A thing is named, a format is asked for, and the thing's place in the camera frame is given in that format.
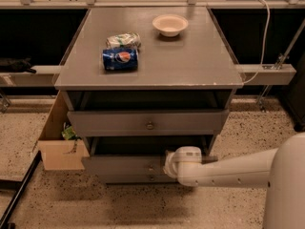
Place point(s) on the cardboard box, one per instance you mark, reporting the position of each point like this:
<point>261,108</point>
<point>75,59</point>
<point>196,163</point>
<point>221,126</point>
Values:
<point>58,153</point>

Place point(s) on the grey top drawer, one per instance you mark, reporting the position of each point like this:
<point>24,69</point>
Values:
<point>137,123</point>

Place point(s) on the white bowl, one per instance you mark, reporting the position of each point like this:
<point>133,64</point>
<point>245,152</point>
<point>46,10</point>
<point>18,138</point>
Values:
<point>170,25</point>

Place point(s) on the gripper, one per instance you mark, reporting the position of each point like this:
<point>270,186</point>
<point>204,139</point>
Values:
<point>172,167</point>

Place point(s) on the crushed green white can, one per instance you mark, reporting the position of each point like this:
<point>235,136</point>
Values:
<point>124,40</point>

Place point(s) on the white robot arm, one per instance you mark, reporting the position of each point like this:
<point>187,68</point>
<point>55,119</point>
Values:
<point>281,171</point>

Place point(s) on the black floor bar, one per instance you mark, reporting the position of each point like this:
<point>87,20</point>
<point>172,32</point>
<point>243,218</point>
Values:
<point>18,187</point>

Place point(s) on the blue pepsi can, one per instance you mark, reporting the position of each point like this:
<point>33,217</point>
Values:
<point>119,59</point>

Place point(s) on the green packet in box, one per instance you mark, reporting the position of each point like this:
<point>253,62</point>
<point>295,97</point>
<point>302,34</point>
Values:
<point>69,133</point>

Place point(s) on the black object on ledge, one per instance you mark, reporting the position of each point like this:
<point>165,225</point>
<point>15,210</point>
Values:
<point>16,65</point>

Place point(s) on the grey drawer cabinet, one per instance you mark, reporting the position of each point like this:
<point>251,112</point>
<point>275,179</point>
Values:
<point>192,71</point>

